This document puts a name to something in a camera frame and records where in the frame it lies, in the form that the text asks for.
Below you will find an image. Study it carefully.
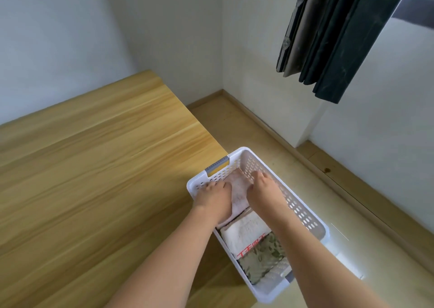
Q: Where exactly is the pink white striped towel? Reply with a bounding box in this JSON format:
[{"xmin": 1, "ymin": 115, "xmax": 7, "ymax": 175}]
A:
[{"xmin": 220, "ymin": 168, "xmax": 254, "ymax": 228}]

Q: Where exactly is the cream white garment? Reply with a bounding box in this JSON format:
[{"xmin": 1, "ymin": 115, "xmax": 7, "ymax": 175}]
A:
[{"xmin": 219, "ymin": 211, "xmax": 273, "ymax": 261}]

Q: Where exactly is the floral beige cloth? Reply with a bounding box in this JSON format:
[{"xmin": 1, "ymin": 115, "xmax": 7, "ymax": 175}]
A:
[{"xmin": 236, "ymin": 232, "xmax": 288, "ymax": 285}]

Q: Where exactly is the person's right forearm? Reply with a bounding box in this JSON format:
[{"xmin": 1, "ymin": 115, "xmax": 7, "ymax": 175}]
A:
[{"xmin": 266, "ymin": 206, "xmax": 392, "ymax": 308}]

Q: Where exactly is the person's left hand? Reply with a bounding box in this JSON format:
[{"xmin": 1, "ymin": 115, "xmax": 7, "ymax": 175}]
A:
[{"xmin": 192, "ymin": 181, "xmax": 233, "ymax": 226}]

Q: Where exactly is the white plastic basket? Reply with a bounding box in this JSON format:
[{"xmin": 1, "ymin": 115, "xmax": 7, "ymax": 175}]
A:
[{"xmin": 186, "ymin": 147, "xmax": 330, "ymax": 304}]

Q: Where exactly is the wooden table with black legs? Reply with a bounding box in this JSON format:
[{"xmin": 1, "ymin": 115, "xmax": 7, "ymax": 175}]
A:
[{"xmin": 0, "ymin": 70, "xmax": 259, "ymax": 308}]

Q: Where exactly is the person's right hand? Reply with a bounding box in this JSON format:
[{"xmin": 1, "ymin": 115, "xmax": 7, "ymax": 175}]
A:
[{"xmin": 245, "ymin": 171, "xmax": 289, "ymax": 219}]

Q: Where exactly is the wide dark curtain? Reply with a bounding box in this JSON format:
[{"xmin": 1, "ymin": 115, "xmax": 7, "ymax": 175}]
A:
[{"xmin": 276, "ymin": 0, "xmax": 416, "ymax": 104}]

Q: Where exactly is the black framed window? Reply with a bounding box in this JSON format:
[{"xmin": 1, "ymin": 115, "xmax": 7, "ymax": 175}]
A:
[{"xmin": 390, "ymin": 0, "xmax": 434, "ymax": 31}]

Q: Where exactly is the person's left forearm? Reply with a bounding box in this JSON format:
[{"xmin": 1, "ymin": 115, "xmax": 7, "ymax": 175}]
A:
[{"xmin": 105, "ymin": 208, "xmax": 226, "ymax": 308}]

